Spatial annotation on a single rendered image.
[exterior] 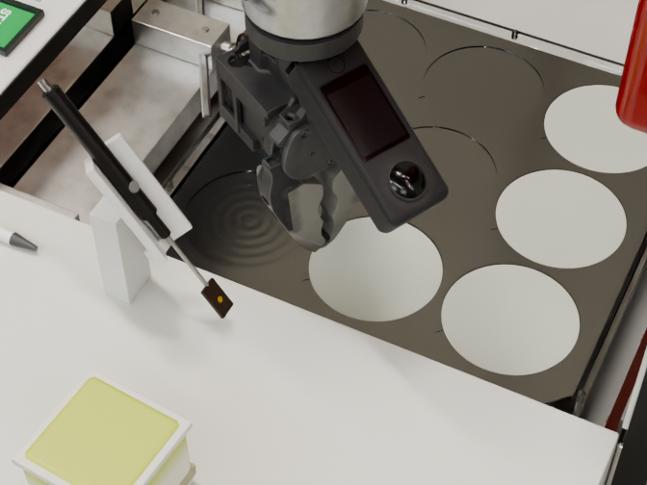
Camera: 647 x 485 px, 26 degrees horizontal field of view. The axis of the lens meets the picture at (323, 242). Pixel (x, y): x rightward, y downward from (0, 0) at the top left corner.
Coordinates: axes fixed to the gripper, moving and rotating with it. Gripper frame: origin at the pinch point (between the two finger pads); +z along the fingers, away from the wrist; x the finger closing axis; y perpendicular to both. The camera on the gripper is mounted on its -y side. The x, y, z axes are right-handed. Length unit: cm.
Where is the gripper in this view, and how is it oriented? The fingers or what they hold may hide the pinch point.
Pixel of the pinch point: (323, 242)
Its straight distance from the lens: 97.6
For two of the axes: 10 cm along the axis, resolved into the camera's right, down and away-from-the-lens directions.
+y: -5.7, -6.3, 5.3
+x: -8.2, 4.4, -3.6
